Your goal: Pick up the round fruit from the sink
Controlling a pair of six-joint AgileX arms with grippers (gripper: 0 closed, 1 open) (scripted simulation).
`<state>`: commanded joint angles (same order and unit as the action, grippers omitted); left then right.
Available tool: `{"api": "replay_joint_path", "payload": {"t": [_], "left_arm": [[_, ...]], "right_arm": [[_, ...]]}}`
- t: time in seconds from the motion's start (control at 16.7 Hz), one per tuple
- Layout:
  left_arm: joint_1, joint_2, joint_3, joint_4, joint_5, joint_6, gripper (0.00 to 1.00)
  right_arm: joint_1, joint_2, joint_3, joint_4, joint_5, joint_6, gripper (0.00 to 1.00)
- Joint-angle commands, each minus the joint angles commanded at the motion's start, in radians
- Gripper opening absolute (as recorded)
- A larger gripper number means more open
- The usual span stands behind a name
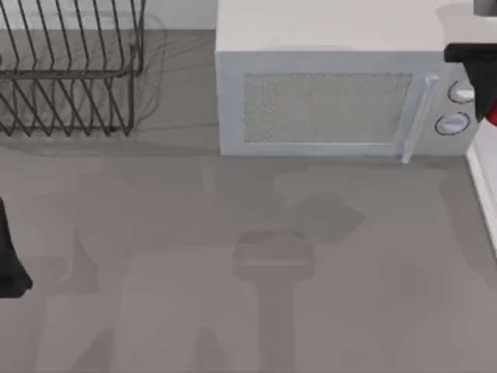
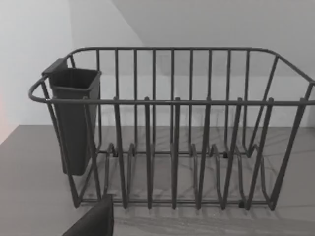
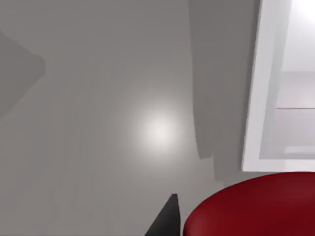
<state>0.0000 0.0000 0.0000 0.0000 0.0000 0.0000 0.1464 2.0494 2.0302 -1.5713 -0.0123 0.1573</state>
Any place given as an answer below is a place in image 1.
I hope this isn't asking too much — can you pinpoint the white microwave knob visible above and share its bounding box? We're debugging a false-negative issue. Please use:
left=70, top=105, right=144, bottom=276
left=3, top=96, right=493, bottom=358
left=447, top=79, right=477, bottom=104
left=434, top=111, right=471, bottom=136

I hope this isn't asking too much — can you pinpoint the pale microwave oven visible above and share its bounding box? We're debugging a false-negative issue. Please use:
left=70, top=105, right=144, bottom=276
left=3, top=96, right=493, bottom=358
left=214, top=0, right=483, bottom=158

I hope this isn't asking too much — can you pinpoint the pale microwave door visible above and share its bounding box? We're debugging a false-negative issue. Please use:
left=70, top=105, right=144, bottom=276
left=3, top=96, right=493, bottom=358
left=217, top=50, right=444, bottom=158

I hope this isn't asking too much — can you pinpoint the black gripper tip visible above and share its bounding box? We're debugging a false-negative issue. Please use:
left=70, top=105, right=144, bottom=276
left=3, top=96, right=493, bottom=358
left=0, top=197, right=34, bottom=300

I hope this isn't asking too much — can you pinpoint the pale microwave door handle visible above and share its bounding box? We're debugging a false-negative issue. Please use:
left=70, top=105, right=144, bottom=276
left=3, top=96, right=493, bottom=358
left=401, top=73, right=440, bottom=165

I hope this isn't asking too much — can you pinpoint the dark wire dish rack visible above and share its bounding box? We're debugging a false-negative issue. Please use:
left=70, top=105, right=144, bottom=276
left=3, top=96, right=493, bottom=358
left=0, top=0, right=148, bottom=138

